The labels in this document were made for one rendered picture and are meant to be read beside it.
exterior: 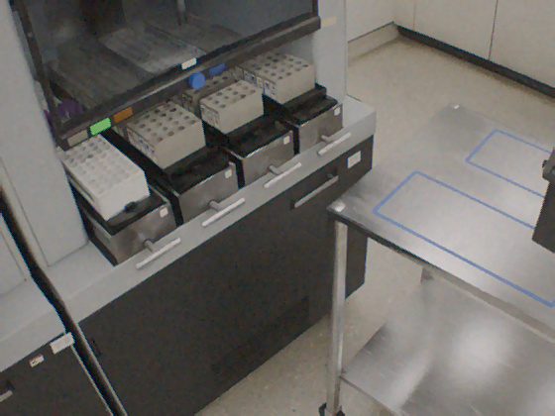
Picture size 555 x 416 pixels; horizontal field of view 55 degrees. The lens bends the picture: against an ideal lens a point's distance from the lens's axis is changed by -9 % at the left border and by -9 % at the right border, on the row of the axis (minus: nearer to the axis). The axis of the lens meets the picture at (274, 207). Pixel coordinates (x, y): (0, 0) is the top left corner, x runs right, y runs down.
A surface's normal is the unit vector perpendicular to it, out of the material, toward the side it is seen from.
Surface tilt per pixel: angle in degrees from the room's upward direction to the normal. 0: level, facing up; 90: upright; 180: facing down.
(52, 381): 90
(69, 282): 0
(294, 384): 0
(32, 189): 90
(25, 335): 90
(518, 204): 0
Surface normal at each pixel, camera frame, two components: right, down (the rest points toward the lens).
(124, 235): 0.67, 0.46
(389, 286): -0.07, -0.74
